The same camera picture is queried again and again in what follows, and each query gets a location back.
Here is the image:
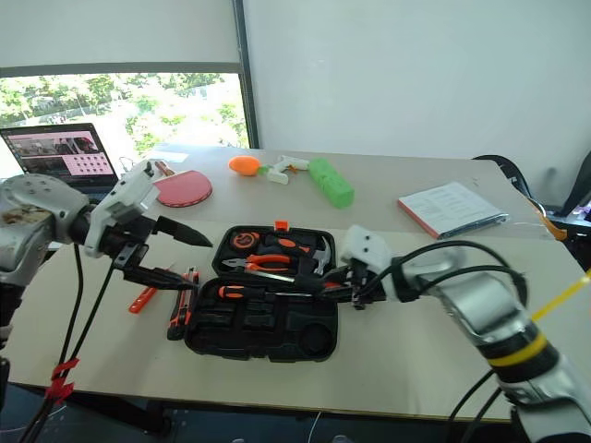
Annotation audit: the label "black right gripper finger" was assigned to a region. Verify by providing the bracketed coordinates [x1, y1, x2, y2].
[295, 272, 357, 305]
[318, 266, 353, 283]

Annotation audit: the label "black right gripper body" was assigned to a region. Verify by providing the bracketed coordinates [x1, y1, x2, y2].
[339, 257, 388, 311]

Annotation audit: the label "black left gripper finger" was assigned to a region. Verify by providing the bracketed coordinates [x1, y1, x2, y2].
[154, 215, 214, 248]
[123, 264, 201, 293]

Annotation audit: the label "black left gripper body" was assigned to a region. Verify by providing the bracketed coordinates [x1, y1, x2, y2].
[99, 215, 159, 281]

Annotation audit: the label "small orange tool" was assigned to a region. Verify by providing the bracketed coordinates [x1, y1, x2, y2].
[128, 271, 175, 316]

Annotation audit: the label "orange black utility knife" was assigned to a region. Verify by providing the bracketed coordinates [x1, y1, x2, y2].
[166, 266, 201, 341]

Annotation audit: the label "silver flat metal tool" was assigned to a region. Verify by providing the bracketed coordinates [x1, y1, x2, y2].
[243, 268, 297, 283]

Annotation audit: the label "black plastic tool case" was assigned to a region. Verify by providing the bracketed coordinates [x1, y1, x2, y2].
[183, 221, 343, 364]

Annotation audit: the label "red table tennis paddle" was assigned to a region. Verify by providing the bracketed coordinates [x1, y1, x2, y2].
[151, 160, 214, 209]

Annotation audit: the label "short orange black screwdriver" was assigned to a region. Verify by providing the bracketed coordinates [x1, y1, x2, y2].
[261, 234, 311, 254]

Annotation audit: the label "orange black tape measure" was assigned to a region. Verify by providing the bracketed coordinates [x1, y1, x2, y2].
[232, 232, 262, 254]

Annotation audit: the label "orange carrot toy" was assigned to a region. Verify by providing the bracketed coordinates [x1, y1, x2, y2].
[228, 155, 270, 178]

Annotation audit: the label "green plastic block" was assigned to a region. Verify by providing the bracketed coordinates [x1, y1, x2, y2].
[308, 157, 356, 210]

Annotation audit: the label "open laptop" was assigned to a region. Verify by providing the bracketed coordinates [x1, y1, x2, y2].
[0, 122, 122, 202]

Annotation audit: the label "white toy gun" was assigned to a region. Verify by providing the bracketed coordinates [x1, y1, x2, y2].
[266, 155, 311, 186]

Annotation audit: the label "booklet in plastic sleeve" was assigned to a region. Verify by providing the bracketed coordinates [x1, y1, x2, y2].
[397, 181, 510, 241]

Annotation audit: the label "yellow tape band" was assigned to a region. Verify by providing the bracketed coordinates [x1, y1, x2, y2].
[487, 332, 549, 369]

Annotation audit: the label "yellow plastic strip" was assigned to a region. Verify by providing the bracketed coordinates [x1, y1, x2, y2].
[530, 269, 591, 323]

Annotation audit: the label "black chair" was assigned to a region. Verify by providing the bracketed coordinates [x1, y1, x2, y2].
[471, 153, 591, 273]

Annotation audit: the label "white roller blind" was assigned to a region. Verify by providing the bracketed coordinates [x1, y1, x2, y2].
[0, 0, 242, 69]

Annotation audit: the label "black handled claw hammer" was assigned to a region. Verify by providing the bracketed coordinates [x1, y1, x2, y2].
[297, 236, 337, 277]

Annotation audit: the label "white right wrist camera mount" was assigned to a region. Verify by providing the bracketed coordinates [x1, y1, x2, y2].
[340, 224, 394, 302]

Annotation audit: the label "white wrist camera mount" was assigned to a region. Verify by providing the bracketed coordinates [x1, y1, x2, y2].
[340, 224, 394, 302]
[84, 161, 158, 258]

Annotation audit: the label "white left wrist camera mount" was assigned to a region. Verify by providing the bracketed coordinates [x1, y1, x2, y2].
[84, 161, 158, 258]

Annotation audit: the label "orange handled pliers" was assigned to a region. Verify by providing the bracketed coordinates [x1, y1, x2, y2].
[221, 253, 293, 274]

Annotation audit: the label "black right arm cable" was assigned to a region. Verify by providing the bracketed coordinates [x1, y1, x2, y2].
[357, 239, 530, 443]

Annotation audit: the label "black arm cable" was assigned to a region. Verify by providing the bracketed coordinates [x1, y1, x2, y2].
[357, 239, 530, 443]
[16, 243, 116, 443]

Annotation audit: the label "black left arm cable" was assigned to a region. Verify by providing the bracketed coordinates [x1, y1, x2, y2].
[16, 243, 116, 443]

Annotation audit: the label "white thin cable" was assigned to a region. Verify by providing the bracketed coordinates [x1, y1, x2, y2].
[308, 409, 324, 443]

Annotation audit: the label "red tape on cable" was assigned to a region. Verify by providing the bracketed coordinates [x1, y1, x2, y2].
[44, 358, 80, 405]

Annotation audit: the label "grey window frame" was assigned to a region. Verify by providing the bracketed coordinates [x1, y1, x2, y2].
[0, 0, 260, 150]

